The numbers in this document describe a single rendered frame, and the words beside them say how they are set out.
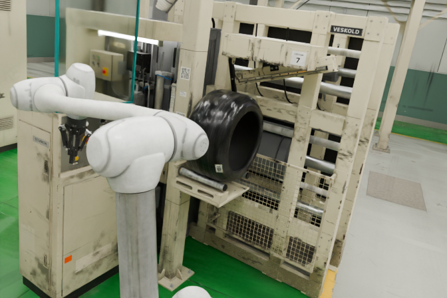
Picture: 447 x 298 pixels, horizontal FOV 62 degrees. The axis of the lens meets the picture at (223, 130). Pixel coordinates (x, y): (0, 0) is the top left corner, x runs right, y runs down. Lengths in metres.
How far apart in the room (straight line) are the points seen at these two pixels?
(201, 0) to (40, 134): 1.18
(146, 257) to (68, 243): 1.51
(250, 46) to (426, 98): 8.97
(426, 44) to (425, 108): 1.66
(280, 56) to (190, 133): 1.40
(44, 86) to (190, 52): 1.17
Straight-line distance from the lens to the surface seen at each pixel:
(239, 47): 2.43
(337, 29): 2.52
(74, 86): 1.43
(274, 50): 2.32
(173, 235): 2.72
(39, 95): 1.35
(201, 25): 2.31
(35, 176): 2.43
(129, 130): 0.90
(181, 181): 2.38
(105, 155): 0.88
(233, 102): 2.13
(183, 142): 0.99
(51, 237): 2.48
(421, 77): 11.01
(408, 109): 11.08
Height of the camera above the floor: 1.82
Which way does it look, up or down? 16 degrees down
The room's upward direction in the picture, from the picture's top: 8 degrees clockwise
